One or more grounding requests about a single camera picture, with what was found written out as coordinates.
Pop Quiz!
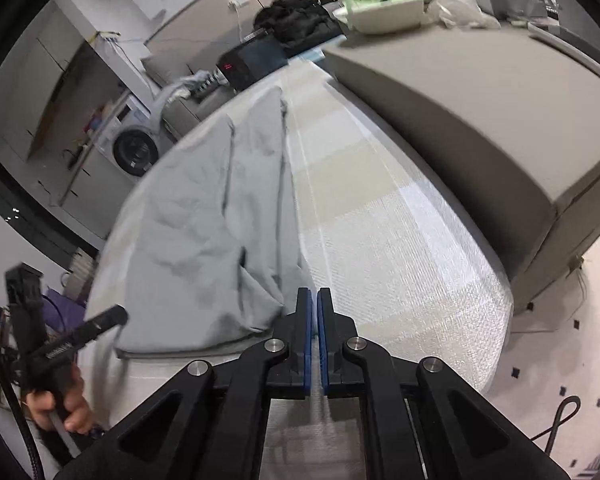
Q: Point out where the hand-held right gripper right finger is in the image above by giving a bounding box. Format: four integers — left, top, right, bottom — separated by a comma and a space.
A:
316, 287, 573, 480

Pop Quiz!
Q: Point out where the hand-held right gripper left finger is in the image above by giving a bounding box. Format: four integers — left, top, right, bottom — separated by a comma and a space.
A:
55, 287, 313, 480

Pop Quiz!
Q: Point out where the grey t-shirt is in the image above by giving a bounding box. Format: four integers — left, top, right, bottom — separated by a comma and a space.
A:
115, 85, 313, 361

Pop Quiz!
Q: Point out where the person's left hand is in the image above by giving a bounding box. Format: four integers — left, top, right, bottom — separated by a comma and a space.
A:
24, 365, 96, 436

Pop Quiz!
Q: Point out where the purple bag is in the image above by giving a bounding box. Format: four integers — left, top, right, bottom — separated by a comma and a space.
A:
40, 287, 88, 346

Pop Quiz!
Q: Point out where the woven basket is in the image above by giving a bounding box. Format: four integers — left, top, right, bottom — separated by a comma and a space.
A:
62, 247, 101, 306

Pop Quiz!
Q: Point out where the dark glass door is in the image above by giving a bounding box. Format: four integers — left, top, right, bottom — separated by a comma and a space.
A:
0, 157, 98, 271

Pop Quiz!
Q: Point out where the grey counter cabinet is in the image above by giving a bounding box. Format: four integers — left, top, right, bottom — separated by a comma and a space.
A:
60, 145, 131, 241

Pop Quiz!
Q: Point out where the white washing machine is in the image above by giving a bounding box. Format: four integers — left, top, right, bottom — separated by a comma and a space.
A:
97, 92, 173, 178

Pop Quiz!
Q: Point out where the grey sofa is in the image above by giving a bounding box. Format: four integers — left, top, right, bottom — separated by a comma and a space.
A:
140, 52, 241, 141

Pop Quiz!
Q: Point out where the black white checked pillow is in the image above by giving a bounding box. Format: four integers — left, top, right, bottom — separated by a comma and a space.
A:
195, 72, 226, 96

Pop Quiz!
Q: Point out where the light grey crumpled cloth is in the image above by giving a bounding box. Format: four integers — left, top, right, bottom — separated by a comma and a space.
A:
152, 71, 216, 121

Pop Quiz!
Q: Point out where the teal checked cloth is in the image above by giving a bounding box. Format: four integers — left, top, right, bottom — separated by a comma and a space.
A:
285, 47, 326, 68

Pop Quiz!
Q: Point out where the black cooking appliance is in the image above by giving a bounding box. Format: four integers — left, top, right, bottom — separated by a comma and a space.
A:
216, 35, 291, 92

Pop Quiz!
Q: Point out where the black jacket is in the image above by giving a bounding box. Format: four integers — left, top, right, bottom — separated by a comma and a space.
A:
252, 0, 346, 53

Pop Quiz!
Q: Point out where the white tray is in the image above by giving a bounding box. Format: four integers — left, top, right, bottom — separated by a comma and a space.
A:
332, 0, 431, 36

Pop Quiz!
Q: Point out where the clear plastic bag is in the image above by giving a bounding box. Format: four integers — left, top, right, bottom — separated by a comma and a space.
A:
422, 0, 503, 31

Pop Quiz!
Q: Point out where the black cable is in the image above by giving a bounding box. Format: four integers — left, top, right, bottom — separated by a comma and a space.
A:
0, 322, 43, 480

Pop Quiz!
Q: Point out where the black cord loop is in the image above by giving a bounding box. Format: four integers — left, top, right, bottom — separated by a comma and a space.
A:
527, 395, 583, 443

